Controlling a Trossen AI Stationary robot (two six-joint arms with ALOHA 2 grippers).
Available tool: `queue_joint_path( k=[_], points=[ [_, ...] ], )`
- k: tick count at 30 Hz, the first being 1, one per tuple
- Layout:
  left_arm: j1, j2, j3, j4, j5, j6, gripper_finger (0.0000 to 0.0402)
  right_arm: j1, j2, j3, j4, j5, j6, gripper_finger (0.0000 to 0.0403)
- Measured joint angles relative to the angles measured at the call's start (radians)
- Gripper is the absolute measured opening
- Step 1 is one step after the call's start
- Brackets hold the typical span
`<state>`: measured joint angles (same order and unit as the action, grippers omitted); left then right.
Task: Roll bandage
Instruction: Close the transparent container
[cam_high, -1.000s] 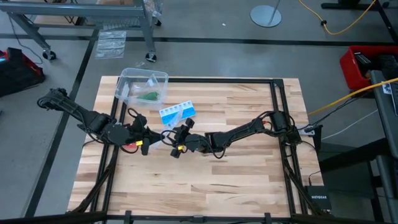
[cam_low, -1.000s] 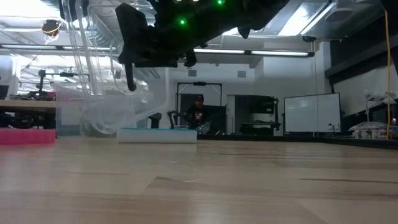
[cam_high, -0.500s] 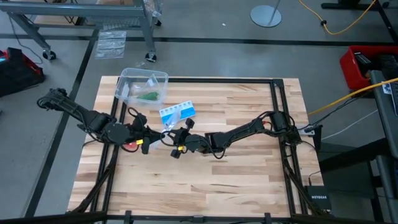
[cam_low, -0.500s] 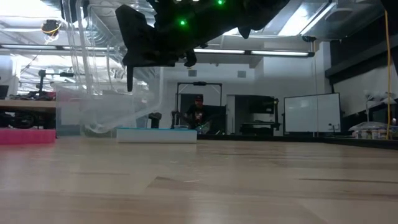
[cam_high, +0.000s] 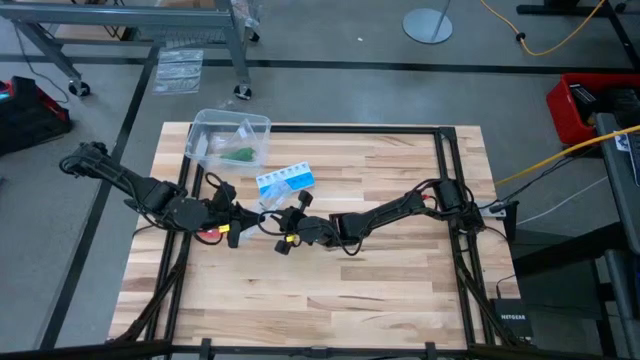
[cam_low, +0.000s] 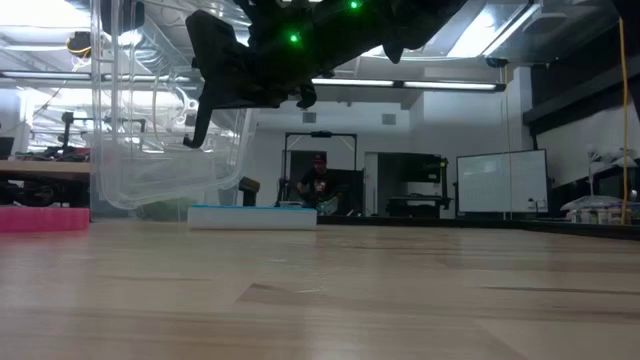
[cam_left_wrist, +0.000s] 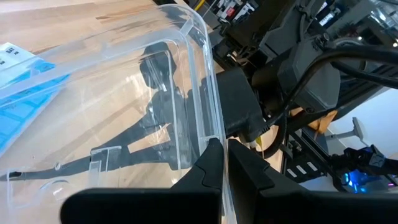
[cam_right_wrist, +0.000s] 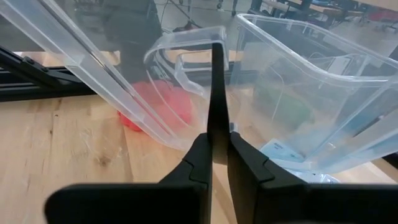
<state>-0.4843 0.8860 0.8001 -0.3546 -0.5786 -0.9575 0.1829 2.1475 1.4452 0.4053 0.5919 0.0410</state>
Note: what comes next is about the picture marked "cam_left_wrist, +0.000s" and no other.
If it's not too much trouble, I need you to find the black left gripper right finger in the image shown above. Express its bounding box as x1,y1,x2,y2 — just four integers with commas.
227,139,398,224

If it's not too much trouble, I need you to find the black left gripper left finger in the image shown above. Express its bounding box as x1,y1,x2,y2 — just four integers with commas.
60,138,225,224

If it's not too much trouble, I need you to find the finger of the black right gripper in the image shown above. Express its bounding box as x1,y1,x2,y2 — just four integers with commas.
216,67,269,143

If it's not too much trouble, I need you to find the clear plastic container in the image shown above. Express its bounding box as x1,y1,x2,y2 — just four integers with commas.
0,2,237,224

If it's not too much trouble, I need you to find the blue white weekly pill organizer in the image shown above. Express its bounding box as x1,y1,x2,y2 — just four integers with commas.
0,42,71,155

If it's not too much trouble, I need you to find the blue-lit electronic device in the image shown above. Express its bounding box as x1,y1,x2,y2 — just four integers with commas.
331,144,398,194

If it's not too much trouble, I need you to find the black looped wrist cable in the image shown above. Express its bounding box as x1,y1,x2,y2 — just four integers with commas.
264,45,398,159

